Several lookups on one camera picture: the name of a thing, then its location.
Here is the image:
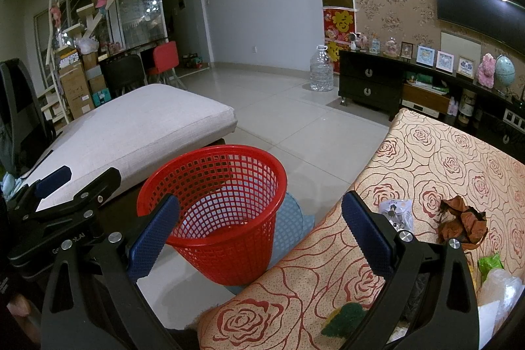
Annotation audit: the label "green snack wrapper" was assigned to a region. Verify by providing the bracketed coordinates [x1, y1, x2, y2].
[478, 253, 504, 281]

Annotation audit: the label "clear cat print packet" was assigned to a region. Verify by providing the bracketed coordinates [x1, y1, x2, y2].
[379, 199, 415, 232]

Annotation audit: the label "wooden staircase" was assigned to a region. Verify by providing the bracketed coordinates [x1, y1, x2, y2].
[42, 0, 117, 124]

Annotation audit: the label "red yellow festive poster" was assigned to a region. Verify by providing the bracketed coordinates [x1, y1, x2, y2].
[323, 7, 355, 74]

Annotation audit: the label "red plastic mesh basket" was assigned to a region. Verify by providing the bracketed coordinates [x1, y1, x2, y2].
[136, 144, 287, 286]

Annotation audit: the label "brown paper bag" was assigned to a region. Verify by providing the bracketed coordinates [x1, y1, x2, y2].
[438, 195, 488, 251]

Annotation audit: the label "stacked cardboard boxes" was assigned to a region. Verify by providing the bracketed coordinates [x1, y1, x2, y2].
[56, 46, 111, 119]

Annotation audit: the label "blue framed picture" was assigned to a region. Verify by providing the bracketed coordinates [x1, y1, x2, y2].
[416, 45, 435, 67]

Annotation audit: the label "person left hand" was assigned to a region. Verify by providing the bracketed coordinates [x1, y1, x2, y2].
[7, 295, 41, 345]

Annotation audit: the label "light blue globe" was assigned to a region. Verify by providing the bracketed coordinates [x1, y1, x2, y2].
[495, 55, 515, 91]

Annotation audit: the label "light blue floor mat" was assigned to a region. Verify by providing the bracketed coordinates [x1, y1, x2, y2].
[228, 191, 316, 293]

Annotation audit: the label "black tv cabinet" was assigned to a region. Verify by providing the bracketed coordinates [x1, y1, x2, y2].
[338, 51, 524, 162]

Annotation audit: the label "white cushioned sofa seat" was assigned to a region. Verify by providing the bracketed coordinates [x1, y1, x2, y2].
[26, 84, 237, 210]

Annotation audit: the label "large clear water jug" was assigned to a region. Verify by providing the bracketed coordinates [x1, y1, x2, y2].
[310, 45, 334, 92]

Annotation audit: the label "black office chair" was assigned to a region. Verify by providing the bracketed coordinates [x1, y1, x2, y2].
[0, 58, 56, 178]

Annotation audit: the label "clear plastic bag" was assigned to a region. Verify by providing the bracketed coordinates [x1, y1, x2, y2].
[477, 268, 524, 336]

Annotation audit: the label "red chair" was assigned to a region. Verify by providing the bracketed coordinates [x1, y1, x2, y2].
[149, 41, 186, 89]

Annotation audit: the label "rose pattern tablecloth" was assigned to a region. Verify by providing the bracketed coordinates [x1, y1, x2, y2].
[198, 109, 524, 349]

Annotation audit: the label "pink plush toy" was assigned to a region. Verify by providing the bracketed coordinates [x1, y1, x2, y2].
[477, 53, 496, 89]

